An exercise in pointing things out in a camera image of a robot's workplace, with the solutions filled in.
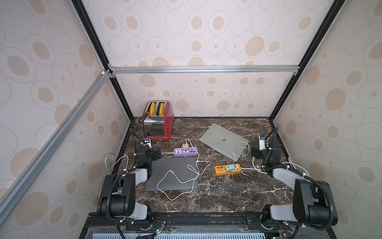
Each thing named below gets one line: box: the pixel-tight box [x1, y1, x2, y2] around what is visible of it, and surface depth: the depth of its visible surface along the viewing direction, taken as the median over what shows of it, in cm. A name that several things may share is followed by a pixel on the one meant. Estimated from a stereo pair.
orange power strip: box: [214, 163, 242, 176], surface depth 91 cm
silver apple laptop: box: [198, 122, 250, 162], surface depth 107 cm
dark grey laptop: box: [145, 156, 199, 192], surface depth 89 cm
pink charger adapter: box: [182, 143, 190, 151], surface depth 97 cm
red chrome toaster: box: [142, 100, 175, 141], surface depth 102 cm
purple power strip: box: [173, 146, 199, 157], surface depth 99 cm
